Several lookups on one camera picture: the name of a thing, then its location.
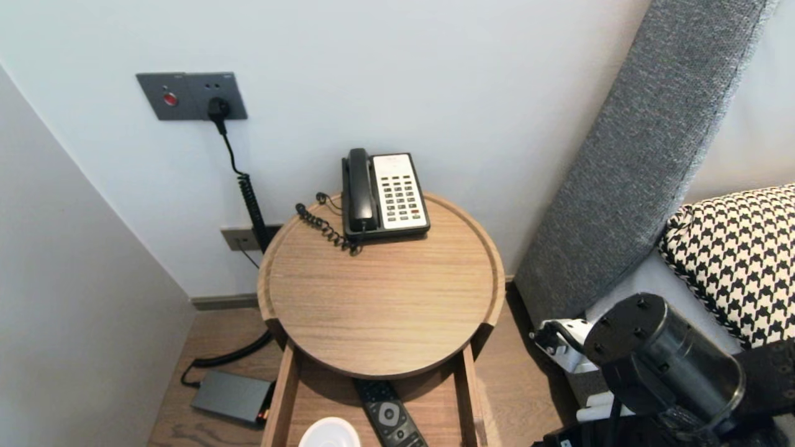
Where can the white bed sheet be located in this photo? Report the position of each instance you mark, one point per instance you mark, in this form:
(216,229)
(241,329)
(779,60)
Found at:
(671,279)

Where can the grey power adapter box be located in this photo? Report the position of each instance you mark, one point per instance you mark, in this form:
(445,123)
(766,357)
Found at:
(227,396)

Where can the black power plug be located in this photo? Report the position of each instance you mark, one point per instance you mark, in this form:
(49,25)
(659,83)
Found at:
(218,108)

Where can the dark grey blank wall plate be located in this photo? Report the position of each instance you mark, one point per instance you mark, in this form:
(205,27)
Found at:
(274,231)

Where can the grey fabric bed headboard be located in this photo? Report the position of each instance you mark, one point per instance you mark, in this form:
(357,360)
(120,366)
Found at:
(652,124)

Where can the round wooden side table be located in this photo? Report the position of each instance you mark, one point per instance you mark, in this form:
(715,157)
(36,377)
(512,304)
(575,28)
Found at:
(385,292)

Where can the white round smart speaker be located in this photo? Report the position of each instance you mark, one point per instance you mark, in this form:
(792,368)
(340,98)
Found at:
(329,434)

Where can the grey wall plate red button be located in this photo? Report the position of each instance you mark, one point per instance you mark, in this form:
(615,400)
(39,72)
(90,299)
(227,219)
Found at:
(161,96)

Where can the grey wall power socket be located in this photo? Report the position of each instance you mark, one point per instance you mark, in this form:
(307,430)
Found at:
(233,87)

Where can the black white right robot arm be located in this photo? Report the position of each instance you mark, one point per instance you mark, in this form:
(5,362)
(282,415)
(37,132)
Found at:
(671,360)

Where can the black and white desk telephone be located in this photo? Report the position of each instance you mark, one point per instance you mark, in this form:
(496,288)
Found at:
(400,192)

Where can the wooden skirting board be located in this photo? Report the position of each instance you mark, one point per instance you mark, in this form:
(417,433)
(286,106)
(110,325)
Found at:
(223,302)

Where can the black TV remote control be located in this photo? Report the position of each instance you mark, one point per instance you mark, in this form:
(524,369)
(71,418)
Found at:
(388,413)

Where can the black telephone handset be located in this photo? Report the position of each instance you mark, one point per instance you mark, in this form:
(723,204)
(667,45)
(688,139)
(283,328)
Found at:
(361,186)

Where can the black white houndstooth pillow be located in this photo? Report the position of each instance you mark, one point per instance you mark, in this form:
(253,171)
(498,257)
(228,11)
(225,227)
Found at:
(733,248)

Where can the curved wooden table drawer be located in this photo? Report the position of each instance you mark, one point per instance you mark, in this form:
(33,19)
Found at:
(435,410)

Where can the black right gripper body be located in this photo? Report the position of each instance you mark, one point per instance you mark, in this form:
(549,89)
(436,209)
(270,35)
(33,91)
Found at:
(577,438)

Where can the beige wall data socket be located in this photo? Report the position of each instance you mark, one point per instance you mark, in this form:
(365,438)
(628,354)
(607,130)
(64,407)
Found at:
(239,239)

